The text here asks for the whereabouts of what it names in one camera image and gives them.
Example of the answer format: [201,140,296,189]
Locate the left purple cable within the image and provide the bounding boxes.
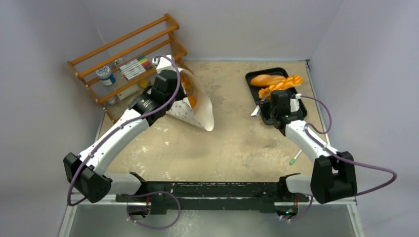
[67,55,181,207]

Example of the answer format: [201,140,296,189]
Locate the small white box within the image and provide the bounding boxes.
[117,84,139,100]

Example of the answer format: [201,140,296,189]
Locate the round fake bread roll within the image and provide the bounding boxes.
[180,72,194,95]

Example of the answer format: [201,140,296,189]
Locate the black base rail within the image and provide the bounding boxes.
[116,179,309,215]

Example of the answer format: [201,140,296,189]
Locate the long fake bread loaf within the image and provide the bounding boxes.
[250,74,286,87]

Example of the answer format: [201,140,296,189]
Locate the green cap white marker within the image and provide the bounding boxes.
[289,150,302,165]

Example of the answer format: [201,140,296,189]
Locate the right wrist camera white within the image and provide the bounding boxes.
[290,93,301,113]

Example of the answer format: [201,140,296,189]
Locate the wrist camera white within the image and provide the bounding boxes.
[156,57,175,74]
[290,93,301,113]

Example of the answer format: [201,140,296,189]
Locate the black plastic tray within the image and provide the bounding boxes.
[245,67,308,126]

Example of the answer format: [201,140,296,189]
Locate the pack of coloured markers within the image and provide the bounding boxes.
[119,55,154,80]

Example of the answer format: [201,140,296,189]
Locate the yellow grey eraser block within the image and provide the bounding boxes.
[139,79,151,89]

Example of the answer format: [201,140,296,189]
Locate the patterned white paper bag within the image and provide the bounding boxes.
[167,66,214,131]

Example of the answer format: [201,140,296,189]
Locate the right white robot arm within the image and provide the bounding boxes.
[270,90,357,204]

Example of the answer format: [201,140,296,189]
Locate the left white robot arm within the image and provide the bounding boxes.
[63,70,184,206]

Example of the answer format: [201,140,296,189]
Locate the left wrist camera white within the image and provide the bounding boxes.
[156,57,175,74]

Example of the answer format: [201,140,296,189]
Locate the orange wooden rack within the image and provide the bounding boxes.
[67,13,188,123]

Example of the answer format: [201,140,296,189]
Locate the purple cable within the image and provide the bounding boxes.
[294,95,398,198]
[67,55,181,207]

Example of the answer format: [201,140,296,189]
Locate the braided fake bread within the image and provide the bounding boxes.
[258,75,303,99]

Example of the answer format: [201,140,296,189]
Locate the blue lid jar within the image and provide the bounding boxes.
[96,66,116,86]

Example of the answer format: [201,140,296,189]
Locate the seeded fake bread bun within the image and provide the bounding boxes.
[187,95,197,108]

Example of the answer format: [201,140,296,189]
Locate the aluminium frame rail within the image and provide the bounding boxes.
[67,181,358,207]

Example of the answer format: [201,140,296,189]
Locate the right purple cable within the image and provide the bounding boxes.
[294,95,398,198]

